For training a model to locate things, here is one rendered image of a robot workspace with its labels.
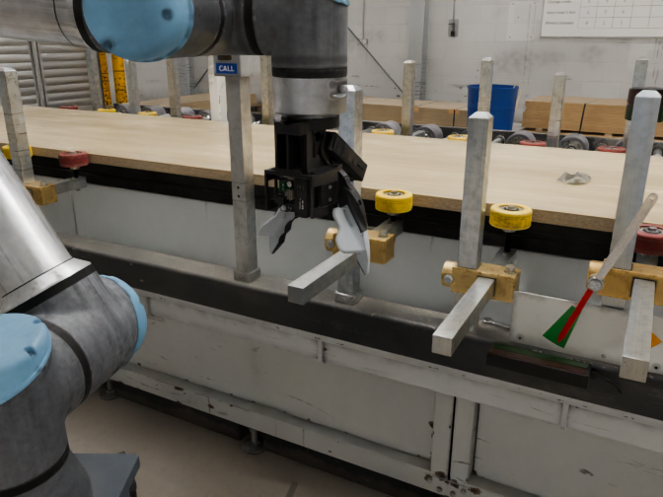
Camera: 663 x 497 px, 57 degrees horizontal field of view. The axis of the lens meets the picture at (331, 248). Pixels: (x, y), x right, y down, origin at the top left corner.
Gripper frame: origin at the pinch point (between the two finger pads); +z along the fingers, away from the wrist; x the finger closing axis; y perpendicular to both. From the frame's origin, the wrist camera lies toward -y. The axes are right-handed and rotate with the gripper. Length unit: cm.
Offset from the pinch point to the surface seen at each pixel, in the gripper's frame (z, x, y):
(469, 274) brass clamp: 12.2, 9.4, -36.1
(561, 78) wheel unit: -16, 0, -145
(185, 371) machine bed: 73, -87, -56
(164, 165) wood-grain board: 5, -83, -51
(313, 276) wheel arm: 9.4, -10.8, -14.7
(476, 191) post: -3.2, 9.1, -36.8
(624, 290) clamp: 10, 35, -38
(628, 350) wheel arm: 7.7, 38.2, -11.4
